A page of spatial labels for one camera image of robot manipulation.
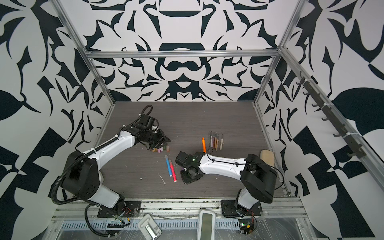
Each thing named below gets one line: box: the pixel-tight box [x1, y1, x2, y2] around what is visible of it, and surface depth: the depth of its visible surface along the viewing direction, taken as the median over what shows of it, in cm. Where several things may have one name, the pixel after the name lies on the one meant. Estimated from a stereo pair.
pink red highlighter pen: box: [169, 159, 178, 183], surface depth 87 cm
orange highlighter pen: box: [202, 137, 207, 153], surface depth 98 cm
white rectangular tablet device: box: [196, 210, 216, 240], surface depth 67 cm
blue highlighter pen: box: [165, 154, 173, 177], surface depth 89 cm
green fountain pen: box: [208, 131, 211, 148], surface depth 102 cm
